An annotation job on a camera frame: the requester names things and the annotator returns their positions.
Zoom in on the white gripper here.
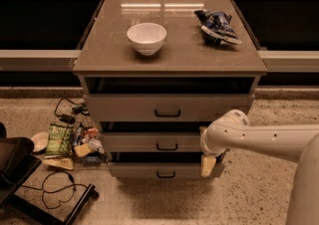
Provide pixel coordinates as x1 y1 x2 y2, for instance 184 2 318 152
199 126 225 177

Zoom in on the grey drawer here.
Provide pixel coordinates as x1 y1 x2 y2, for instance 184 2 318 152
84 77 254 121
108 152 202 179
101 121 210 152

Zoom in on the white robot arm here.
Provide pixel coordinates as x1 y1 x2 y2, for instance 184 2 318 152
200 110 319 225

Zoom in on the grey drawer cabinet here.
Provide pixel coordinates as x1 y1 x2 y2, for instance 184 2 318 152
72 0 268 127

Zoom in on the grey bottom drawer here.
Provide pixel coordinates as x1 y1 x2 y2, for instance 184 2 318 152
108 152 202 179

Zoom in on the grey top drawer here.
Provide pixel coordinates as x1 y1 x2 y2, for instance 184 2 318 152
84 77 254 121

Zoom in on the blue chip bag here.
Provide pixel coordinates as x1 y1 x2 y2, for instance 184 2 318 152
194 10 241 45

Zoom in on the white bowl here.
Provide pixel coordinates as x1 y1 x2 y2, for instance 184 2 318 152
127 23 166 56

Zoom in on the yellow snack bag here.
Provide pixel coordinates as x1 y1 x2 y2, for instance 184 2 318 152
43 157 74 170

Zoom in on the green chip bag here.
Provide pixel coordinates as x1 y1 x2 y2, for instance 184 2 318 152
45 123 73 157

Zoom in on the white plate on floor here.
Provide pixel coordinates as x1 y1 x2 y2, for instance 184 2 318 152
31 131 49 152

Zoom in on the wire basket of snacks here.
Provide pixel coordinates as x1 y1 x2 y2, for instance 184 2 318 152
72 115 107 166

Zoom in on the black cable on floor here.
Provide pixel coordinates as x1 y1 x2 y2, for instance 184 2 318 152
20 170 88 210

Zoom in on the black power adapter cable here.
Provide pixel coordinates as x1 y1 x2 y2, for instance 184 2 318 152
53 97 90 125

